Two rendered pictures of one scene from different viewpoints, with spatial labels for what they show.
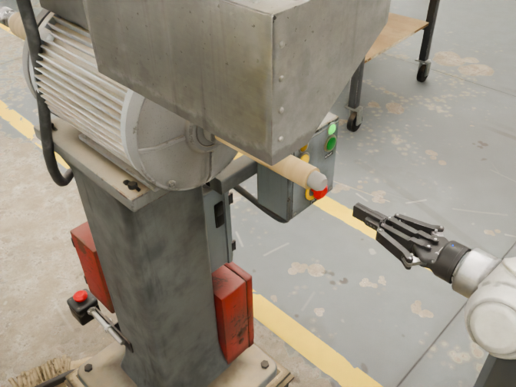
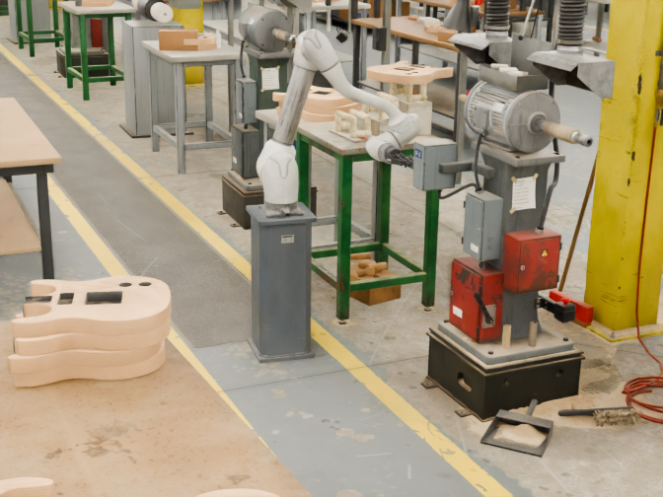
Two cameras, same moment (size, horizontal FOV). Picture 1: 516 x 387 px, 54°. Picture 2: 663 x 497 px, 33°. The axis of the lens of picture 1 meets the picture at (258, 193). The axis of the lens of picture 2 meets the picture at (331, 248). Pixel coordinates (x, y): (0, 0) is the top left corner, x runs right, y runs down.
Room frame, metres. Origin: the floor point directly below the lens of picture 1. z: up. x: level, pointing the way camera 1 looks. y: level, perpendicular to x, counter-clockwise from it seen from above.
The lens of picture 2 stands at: (5.49, 1.17, 2.20)
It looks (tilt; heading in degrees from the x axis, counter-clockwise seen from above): 18 degrees down; 201
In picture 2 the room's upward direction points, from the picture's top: 1 degrees clockwise
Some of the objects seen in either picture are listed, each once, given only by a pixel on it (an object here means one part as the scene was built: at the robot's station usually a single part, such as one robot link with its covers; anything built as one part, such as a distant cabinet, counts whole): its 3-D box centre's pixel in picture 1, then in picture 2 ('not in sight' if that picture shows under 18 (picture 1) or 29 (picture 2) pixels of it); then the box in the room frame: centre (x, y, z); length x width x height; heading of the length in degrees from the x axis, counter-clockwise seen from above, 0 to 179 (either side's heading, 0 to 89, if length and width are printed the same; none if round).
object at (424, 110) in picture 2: not in sight; (405, 114); (-0.08, -0.53, 1.02); 0.27 x 0.15 x 0.17; 49
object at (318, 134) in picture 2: not in sight; (365, 202); (0.03, -0.70, 0.55); 0.62 x 0.58 x 0.76; 45
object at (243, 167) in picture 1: (247, 165); (460, 167); (0.90, 0.02, 1.02); 0.19 x 0.04 x 0.04; 135
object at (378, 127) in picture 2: not in sight; (380, 124); (0.04, -0.63, 0.98); 0.27 x 0.16 x 0.09; 49
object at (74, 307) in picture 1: (100, 325); (552, 305); (0.91, 0.46, 0.46); 0.25 x 0.07 x 0.08; 45
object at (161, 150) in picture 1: (140, 85); (509, 114); (0.84, 0.21, 1.25); 0.41 x 0.27 x 0.26; 45
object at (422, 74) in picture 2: not in sight; (406, 72); (-0.08, -0.53, 1.23); 0.40 x 0.35 x 0.04; 163
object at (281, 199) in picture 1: (266, 165); (447, 174); (0.94, -0.02, 0.99); 0.24 x 0.21 x 0.26; 45
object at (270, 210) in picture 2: not in sight; (281, 206); (0.86, -0.83, 0.73); 0.22 x 0.18 x 0.06; 37
